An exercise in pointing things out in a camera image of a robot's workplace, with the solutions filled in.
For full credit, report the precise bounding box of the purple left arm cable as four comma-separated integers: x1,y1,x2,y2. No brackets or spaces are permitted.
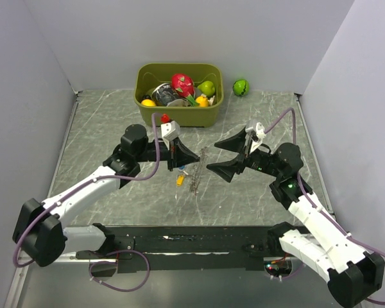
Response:
12,112,169,292

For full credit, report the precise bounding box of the red dragon fruit toy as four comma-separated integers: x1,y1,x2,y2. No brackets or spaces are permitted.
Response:
171,73,194,98

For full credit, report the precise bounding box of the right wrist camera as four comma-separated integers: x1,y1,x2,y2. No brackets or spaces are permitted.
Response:
245,119,266,154

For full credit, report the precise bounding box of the yellow lemon toy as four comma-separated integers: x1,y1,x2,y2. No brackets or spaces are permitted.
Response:
195,96,209,107
141,99,156,107

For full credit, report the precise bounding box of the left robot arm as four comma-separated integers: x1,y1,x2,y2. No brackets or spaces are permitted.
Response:
12,121,200,268

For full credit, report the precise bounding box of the green watermelon toy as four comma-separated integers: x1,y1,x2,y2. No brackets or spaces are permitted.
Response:
232,79,250,96

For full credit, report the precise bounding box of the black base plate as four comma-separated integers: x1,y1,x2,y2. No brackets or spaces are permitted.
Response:
76,223,285,273

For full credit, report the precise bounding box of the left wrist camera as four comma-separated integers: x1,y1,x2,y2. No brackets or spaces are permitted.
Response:
160,121,180,142

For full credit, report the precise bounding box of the olive green plastic bin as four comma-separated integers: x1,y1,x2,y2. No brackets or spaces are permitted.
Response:
134,63,224,128

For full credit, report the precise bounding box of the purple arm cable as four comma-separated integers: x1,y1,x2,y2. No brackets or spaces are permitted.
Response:
264,107,385,305
12,112,169,292

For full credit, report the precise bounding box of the yellow lemon toy right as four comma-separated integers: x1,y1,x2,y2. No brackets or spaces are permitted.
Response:
195,96,209,107

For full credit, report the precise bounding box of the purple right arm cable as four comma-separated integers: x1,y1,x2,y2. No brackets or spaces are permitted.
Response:
264,107,385,305

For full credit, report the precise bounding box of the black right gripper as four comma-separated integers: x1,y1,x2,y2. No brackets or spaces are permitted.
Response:
207,126,283,182

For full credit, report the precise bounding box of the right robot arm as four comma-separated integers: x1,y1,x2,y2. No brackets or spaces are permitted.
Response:
207,128,385,307

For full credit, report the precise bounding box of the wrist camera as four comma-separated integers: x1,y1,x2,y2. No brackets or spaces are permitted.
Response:
245,119,266,154
160,121,180,142

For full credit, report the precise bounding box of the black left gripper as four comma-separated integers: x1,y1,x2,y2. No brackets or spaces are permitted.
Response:
135,136,200,171

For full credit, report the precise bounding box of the green pear toy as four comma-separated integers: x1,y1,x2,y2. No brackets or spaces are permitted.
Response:
198,80,216,97

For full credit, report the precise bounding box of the yellow key tag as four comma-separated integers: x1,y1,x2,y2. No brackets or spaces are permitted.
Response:
176,175,185,187

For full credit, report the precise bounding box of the yellow lemon toy left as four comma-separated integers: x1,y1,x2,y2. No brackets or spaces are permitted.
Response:
141,99,156,107

